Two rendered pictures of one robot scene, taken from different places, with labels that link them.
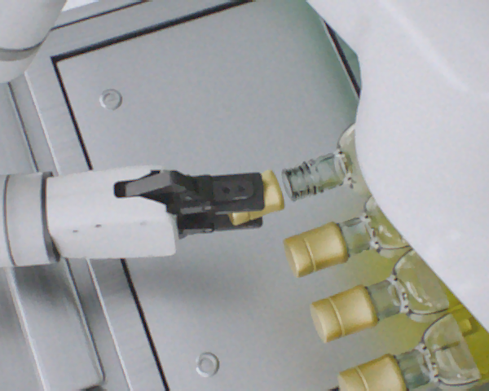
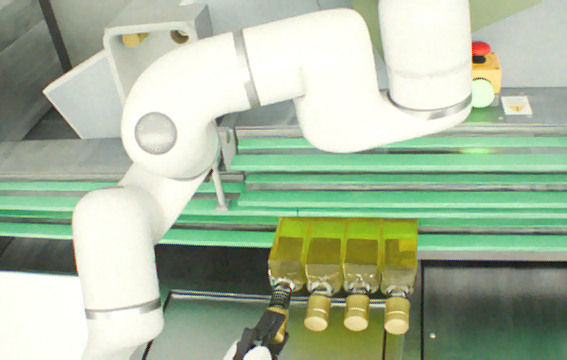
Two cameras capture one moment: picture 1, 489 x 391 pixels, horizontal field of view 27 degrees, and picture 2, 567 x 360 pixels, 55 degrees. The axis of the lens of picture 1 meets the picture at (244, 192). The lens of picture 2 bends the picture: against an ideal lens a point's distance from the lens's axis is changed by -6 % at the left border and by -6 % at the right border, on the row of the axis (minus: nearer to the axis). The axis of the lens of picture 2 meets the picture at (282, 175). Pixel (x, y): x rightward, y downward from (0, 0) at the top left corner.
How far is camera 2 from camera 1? 0.41 m
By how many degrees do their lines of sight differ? 43
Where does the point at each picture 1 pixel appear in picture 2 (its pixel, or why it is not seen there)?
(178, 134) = not seen: outside the picture
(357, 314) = (361, 301)
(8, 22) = (148, 280)
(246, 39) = (178, 329)
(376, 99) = (324, 86)
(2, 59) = (157, 308)
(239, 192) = (271, 319)
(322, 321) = (357, 315)
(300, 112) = (232, 323)
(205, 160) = not seen: outside the picture
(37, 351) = not seen: outside the picture
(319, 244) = (317, 304)
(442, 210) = (372, 113)
